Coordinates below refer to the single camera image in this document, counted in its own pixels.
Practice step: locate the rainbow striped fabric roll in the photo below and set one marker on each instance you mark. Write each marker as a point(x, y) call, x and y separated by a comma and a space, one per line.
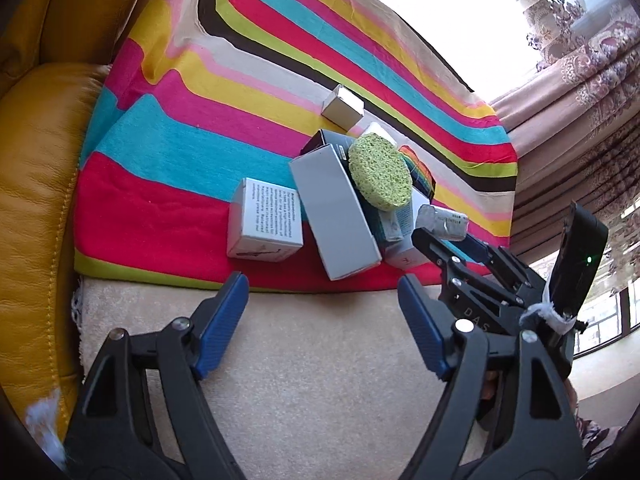
point(422, 178)

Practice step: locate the white text box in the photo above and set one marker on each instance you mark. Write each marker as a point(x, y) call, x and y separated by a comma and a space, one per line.
point(265, 222)

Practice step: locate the right hand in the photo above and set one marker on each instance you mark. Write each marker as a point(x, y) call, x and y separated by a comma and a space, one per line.
point(588, 429)

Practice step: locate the white tall logo box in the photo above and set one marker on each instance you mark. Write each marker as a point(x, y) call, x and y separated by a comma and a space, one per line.
point(403, 254)

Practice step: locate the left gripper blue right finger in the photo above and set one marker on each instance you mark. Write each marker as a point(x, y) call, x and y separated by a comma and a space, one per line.
point(533, 434)

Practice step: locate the large white pink box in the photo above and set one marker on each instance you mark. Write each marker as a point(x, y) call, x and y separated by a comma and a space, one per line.
point(345, 242)

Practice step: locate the striped colourful cloth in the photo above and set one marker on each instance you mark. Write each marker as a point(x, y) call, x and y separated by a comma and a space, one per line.
point(205, 93)

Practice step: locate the yellow leather headboard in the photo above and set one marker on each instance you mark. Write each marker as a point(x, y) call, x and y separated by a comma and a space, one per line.
point(55, 56)

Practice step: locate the orange white small box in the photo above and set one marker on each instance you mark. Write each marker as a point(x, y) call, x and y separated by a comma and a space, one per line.
point(376, 129)

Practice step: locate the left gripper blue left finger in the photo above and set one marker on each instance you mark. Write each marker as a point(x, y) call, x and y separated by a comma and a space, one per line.
point(112, 432)

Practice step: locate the black instruction box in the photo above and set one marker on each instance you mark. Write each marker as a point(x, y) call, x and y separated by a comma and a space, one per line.
point(340, 142)

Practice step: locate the green round sponge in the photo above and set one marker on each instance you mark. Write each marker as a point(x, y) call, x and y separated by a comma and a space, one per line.
point(379, 172)

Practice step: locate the pink brown curtain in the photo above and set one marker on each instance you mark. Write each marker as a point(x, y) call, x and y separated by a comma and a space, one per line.
point(575, 129)

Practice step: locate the small white cube box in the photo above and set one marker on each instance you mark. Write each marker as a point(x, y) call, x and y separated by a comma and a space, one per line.
point(343, 107)

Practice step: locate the silver foil packet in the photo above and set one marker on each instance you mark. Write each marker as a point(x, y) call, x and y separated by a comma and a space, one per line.
point(444, 223)

